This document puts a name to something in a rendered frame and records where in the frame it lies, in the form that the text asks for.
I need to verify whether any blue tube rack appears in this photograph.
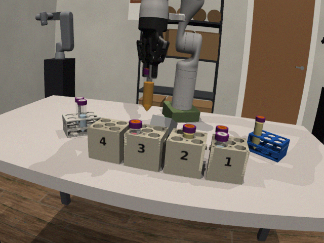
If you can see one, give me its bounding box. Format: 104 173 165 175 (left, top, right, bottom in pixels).
247 130 290 162

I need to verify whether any conical tube with pink liquid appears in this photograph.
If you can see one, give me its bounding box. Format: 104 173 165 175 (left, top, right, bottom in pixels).
129 119 142 135

